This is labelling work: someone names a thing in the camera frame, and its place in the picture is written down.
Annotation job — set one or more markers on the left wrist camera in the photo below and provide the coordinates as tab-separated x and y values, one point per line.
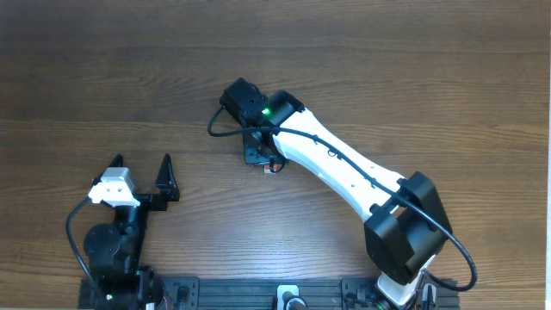
113	187

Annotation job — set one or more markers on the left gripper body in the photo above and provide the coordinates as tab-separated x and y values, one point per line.
152	203

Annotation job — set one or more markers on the mounting rail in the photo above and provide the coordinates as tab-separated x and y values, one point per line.
241	295

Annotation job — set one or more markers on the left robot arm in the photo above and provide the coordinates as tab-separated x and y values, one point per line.
103	247

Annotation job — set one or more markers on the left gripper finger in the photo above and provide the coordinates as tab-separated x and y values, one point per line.
116	163
168	185

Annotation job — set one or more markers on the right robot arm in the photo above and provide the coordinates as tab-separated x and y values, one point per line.
340	163

